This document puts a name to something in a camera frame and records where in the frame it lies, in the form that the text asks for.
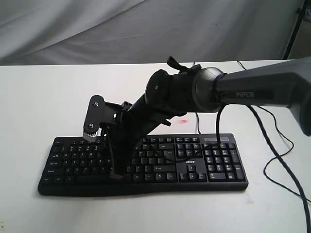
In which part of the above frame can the thin black cable right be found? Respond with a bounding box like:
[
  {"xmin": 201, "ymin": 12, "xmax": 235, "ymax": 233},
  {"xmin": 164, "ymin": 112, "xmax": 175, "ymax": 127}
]
[{"xmin": 237, "ymin": 60, "xmax": 311, "ymax": 203}]

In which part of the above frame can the grey backdrop cloth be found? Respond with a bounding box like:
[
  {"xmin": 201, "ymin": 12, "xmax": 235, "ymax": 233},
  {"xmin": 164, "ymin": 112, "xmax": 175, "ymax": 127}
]
[{"xmin": 0, "ymin": 0, "xmax": 306, "ymax": 65}]

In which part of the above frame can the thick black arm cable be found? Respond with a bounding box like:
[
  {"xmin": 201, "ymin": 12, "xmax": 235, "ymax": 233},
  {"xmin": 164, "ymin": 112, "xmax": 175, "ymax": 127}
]
[{"xmin": 155, "ymin": 101, "xmax": 308, "ymax": 233}]

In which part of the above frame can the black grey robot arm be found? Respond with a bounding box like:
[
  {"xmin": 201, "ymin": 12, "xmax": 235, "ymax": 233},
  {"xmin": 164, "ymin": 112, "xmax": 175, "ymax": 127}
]
[{"xmin": 101, "ymin": 57, "xmax": 311, "ymax": 179}]

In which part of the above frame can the black tripod stand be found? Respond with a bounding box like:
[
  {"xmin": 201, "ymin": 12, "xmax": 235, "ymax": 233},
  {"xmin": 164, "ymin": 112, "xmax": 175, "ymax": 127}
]
[{"xmin": 282, "ymin": 0, "xmax": 308, "ymax": 60}]

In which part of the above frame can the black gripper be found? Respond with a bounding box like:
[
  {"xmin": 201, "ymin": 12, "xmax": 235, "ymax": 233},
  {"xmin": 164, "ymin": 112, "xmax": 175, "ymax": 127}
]
[{"xmin": 101, "ymin": 100, "xmax": 170, "ymax": 180}]

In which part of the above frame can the black acer keyboard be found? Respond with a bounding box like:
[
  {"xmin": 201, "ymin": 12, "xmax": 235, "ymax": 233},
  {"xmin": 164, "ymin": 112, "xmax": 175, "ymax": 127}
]
[{"xmin": 38, "ymin": 133, "xmax": 248, "ymax": 197}]

